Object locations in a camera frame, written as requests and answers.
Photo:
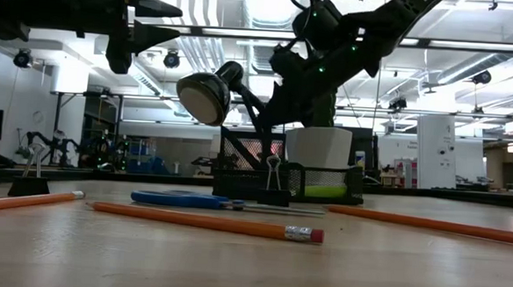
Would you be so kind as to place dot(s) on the white pillar cabinet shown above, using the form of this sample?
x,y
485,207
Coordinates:
x,y
437,140

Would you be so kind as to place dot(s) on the black aluminium table frame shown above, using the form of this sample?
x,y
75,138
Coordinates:
x,y
412,192

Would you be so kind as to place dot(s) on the yellow-green sticky note pad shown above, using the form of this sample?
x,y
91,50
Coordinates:
x,y
324,191

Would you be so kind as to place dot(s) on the background black robot arm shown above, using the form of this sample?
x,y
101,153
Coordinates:
x,y
58,144
104,155

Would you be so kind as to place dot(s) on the white hexagonal plant pot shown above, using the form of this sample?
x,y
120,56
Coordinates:
x,y
318,146

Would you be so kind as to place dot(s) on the black ceiling spotlight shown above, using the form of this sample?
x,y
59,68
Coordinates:
x,y
171,60
482,77
22,58
398,103

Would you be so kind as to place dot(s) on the shelf with colourful items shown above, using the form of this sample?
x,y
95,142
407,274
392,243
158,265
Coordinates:
x,y
406,173

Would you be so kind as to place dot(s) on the black gooseneck desk lamp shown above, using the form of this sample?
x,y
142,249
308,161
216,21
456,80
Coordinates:
x,y
206,97

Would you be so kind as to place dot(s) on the black shelving rack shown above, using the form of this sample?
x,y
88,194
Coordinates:
x,y
119,110

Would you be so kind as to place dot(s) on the orange pencil with eraser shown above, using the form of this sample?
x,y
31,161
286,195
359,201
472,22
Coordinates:
x,y
213,222
432,224
25,200

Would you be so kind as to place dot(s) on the black overhead frame beam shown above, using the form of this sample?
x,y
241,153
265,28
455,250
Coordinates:
x,y
196,30

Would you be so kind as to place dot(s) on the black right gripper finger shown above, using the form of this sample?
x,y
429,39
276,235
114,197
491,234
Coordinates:
x,y
272,111

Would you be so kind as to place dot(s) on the black mesh desk organizer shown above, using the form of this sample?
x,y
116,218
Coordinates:
x,y
236,188

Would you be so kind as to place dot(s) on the blue storage bins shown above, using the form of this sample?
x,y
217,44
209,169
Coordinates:
x,y
143,164

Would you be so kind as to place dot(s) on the black binder clip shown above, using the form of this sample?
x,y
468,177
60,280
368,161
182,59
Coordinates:
x,y
273,198
29,186

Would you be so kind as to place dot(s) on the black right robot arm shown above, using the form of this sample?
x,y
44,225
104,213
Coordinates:
x,y
377,22

